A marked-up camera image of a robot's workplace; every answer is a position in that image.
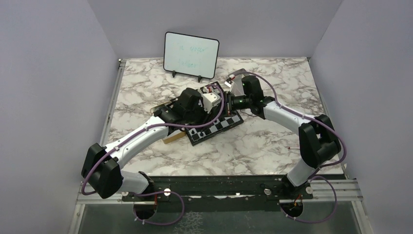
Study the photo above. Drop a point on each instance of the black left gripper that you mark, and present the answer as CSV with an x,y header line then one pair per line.
x,y
207,117

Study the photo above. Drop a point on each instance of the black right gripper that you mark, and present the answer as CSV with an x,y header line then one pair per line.
x,y
230,109

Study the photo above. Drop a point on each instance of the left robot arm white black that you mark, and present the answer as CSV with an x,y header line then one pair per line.
x,y
102,170

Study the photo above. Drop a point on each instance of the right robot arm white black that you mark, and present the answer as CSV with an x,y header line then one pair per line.
x,y
318,142

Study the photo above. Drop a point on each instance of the silver pink metal tin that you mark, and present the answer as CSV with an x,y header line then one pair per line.
x,y
247,84

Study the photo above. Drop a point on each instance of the black white chessboard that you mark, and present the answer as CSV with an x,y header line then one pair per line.
x,y
222,124

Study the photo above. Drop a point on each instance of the gold metal tin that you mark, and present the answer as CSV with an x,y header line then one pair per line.
x,y
173,136

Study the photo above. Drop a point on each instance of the small whiteboard on stand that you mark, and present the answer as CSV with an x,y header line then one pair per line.
x,y
190,55

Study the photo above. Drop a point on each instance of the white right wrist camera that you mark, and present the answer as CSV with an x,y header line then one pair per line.
x,y
229,81

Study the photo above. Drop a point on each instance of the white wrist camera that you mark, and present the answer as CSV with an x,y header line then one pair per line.
x,y
210,100
229,81

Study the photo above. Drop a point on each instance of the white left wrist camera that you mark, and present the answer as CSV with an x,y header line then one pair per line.
x,y
210,100

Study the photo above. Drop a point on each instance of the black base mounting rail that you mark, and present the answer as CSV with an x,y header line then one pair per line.
x,y
217,193

